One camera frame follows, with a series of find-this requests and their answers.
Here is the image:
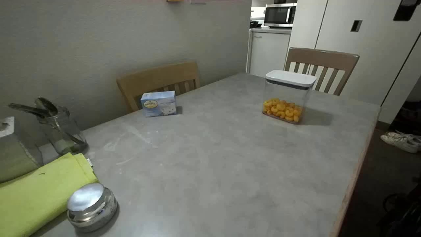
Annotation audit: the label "round silver tin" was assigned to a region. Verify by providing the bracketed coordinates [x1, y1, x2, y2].
[65, 182, 119, 233]

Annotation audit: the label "microwave oven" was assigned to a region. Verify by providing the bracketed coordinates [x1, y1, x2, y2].
[263, 3, 298, 29]

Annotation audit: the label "brown slatted wooden chair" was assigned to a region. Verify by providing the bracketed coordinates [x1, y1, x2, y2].
[282, 46, 360, 97]

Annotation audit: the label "white shoes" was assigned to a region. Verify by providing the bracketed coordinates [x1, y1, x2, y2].
[380, 130, 421, 154]

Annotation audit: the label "green cloth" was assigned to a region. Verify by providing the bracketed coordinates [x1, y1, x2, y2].
[0, 151, 98, 237]

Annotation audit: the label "clear plastic container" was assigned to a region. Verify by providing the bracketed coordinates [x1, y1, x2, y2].
[260, 80, 313, 125]

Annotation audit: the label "white container lid with button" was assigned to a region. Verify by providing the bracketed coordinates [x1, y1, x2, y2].
[264, 69, 318, 91]

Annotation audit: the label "black wall plate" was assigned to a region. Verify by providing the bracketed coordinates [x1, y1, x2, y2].
[350, 18, 364, 33]

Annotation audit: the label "white tall cupboard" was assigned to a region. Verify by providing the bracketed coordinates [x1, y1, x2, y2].
[286, 0, 421, 125]

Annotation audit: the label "plain wooden chair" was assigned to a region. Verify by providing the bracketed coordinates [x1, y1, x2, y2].
[115, 61, 202, 113]

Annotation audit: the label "blue tea box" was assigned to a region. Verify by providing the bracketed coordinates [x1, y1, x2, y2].
[139, 90, 178, 119]

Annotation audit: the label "dark utensil handle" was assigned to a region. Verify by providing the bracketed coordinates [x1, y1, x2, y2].
[7, 101, 50, 120]

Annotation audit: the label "white kitchen cabinet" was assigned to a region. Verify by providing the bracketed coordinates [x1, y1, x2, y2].
[246, 28, 293, 79]

